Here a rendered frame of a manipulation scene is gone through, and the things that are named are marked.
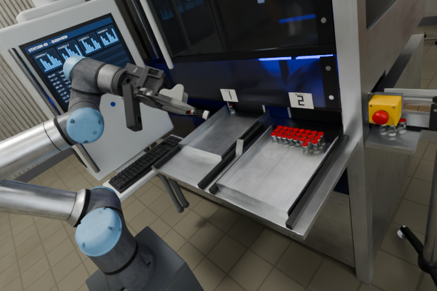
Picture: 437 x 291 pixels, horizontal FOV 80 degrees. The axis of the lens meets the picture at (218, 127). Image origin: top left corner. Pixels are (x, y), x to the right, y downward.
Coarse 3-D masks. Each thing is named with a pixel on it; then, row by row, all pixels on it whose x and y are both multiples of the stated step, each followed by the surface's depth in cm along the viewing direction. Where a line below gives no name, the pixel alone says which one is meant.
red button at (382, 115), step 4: (376, 112) 74; (380, 112) 73; (384, 112) 72; (376, 116) 73; (380, 116) 72; (384, 116) 72; (388, 116) 72; (376, 120) 74; (380, 120) 73; (384, 120) 72; (380, 124) 74
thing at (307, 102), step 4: (292, 96) 92; (296, 96) 91; (304, 96) 89; (308, 96) 88; (292, 100) 93; (296, 100) 92; (304, 100) 90; (308, 100) 89; (292, 104) 94; (296, 104) 93; (304, 104) 91; (308, 104) 90; (312, 104) 89; (312, 108) 90
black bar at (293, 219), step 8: (344, 136) 86; (336, 144) 84; (344, 144) 85; (336, 152) 81; (328, 160) 79; (328, 168) 78; (320, 176) 75; (312, 184) 73; (320, 184) 75; (312, 192) 71; (304, 200) 70; (296, 208) 69; (304, 208) 69; (296, 216) 66; (288, 224) 65
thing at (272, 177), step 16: (256, 144) 97; (272, 144) 98; (240, 160) 91; (256, 160) 93; (272, 160) 90; (288, 160) 88; (304, 160) 85; (320, 160) 83; (224, 176) 87; (240, 176) 89; (256, 176) 86; (272, 176) 84; (288, 176) 82; (304, 176) 79; (224, 192) 84; (240, 192) 78; (256, 192) 80; (272, 192) 78; (288, 192) 76; (304, 192) 73; (272, 208) 70; (288, 208) 67
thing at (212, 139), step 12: (216, 120) 128; (228, 120) 124; (240, 120) 121; (252, 120) 117; (264, 120) 114; (192, 132) 119; (204, 132) 122; (216, 132) 119; (228, 132) 115; (240, 132) 112; (180, 144) 113; (192, 144) 116; (204, 144) 113; (216, 144) 110; (228, 144) 107; (204, 156) 105; (216, 156) 99
